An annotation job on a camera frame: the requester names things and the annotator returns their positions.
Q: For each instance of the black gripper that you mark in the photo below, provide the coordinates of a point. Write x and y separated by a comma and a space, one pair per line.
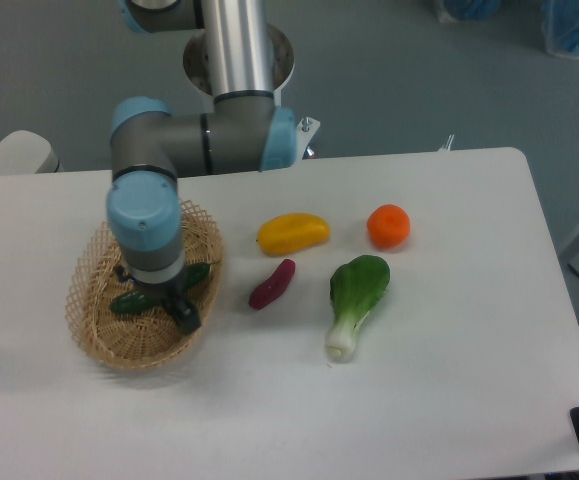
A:
183, 312

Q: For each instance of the green cucumber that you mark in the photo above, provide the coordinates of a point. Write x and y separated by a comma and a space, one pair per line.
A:
134, 302

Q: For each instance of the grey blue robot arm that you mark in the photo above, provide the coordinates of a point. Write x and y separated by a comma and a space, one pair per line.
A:
152, 148

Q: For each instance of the woven wicker basket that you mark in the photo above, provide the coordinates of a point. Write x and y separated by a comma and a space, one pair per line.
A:
151, 338

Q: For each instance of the purple sweet potato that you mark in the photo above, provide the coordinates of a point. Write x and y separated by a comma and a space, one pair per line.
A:
274, 286

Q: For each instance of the yellow mango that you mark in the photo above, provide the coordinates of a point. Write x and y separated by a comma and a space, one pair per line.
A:
293, 232

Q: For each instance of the green bok choy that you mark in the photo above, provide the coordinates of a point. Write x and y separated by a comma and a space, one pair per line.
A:
356, 288

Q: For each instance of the orange tangerine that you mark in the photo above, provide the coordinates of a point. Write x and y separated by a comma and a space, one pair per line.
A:
388, 226

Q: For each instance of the white chair armrest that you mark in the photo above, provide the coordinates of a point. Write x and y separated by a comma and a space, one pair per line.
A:
23, 153

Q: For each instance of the blue plastic bag middle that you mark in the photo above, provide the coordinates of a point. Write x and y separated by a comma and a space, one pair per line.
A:
452, 11

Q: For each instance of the blue plastic bag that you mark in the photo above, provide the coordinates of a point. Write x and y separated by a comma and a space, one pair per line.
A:
560, 28
452, 11

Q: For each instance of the blue plastic bag right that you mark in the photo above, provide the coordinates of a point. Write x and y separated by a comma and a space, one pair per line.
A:
560, 28

